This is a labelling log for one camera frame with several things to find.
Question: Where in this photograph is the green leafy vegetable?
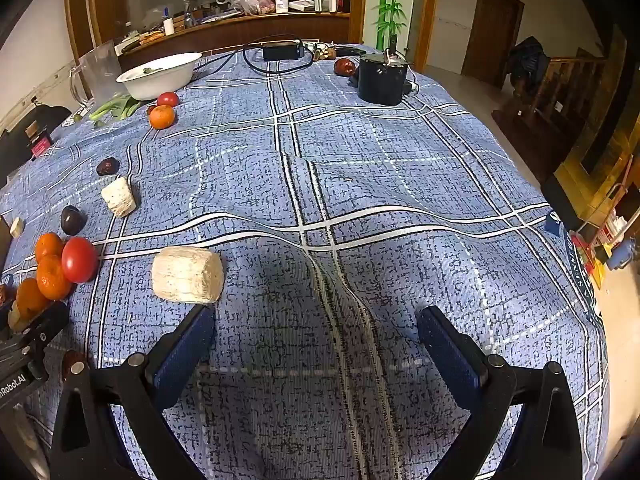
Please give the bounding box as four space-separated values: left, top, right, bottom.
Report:
75 94 143 128

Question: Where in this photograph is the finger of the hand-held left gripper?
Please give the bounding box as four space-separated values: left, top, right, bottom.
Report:
7 301 71 378

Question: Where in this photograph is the dark purple plum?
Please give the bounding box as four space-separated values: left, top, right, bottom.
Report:
60 205 86 236

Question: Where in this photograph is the white round bun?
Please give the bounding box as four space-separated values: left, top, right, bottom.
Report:
151 246 224 305

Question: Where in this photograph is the red metal frame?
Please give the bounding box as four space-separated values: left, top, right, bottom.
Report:
575 182 631 261

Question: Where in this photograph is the wooden door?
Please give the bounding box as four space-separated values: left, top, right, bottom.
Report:
460 0 526 91

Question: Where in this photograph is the white enamel basin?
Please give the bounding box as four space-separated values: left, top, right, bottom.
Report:
116 52 203 102

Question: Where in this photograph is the black power adapter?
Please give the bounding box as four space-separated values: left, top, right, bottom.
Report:
262 42 305 61

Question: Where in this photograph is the dark jacket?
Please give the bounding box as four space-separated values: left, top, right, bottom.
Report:
505 36 551 96

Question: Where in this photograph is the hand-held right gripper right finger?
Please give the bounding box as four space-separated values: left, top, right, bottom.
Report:
416 305 583 480

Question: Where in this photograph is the wooden framed counter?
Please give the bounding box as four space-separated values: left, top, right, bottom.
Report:
67 0 371 68

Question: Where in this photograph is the blue plastic container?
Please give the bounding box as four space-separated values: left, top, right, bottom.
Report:
606 239 637 270

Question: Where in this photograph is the wooden stair railing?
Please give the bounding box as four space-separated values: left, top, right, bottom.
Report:
492 47 608 171

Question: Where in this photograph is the black cable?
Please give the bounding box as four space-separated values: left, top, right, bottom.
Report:
243 39 316 77

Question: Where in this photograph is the pink box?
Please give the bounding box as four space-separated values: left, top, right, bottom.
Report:
27 122 55 158

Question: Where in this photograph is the blue plaid tablecloth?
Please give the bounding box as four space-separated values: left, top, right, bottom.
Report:
0 40 608 480

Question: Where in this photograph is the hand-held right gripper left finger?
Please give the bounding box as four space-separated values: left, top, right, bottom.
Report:
49 304 217 480

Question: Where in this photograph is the black cylindrical pot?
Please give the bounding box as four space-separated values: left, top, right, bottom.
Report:
356 51 412 107

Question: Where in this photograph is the black sofa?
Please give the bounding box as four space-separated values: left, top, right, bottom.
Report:
0 104 73 186

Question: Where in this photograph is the orange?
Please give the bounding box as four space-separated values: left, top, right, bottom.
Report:
36 255 76 301
15 277 53 321
35 232 65 263
149 105 177 131

